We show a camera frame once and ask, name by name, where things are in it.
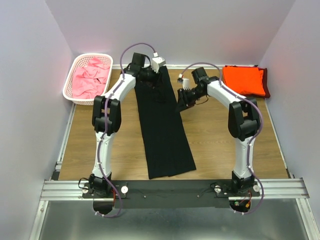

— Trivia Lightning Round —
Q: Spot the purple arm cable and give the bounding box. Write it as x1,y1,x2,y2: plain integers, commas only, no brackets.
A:
94,42,159,218
177,62,265,216

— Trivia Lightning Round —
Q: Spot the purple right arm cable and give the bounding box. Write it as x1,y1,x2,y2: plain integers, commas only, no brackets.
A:
177,62,265,216

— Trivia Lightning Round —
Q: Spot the pink plastic laundry basket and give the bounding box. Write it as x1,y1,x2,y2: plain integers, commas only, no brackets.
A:
62,53,113,106

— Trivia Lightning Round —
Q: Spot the aluminium back rail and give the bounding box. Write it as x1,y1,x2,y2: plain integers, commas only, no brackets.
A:
112,64,258,70

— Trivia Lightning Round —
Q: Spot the aluminium front rail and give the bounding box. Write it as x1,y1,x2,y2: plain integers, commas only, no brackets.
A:
40,178,310,201

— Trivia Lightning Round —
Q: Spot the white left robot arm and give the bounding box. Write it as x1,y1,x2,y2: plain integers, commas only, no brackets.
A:
88,52,165,198

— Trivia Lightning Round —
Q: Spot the black t-shirt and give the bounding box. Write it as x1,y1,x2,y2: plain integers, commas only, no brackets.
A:
134,67,196,179

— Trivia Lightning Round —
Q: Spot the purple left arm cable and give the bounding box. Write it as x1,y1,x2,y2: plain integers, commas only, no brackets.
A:
94,42,159,218

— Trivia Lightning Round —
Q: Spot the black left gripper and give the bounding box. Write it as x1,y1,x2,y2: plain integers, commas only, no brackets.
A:
139,65,164,90

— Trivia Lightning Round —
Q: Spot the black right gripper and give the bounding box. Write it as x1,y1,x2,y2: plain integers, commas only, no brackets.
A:
174,87,206,113

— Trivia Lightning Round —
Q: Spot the pink crumpled t-shirt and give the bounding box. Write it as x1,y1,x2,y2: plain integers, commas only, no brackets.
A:
72,57,111,99

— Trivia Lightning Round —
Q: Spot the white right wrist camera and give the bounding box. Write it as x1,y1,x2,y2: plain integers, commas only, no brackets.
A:
182,78,191,90

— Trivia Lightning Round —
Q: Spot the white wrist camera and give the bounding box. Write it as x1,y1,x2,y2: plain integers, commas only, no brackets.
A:
182,78,191,90
150,56,166,73

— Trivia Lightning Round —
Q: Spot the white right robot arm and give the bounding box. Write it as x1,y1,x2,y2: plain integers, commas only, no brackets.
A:
176,67,263,196

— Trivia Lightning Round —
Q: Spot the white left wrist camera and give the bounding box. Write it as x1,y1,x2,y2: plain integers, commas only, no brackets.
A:
150,56,166,73

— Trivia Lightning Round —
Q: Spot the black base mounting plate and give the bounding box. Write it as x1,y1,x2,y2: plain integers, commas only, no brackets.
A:
81,179,261,212

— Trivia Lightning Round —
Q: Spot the maroon folded t-shirt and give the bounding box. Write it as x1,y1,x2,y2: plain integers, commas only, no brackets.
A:
223,64,272,99

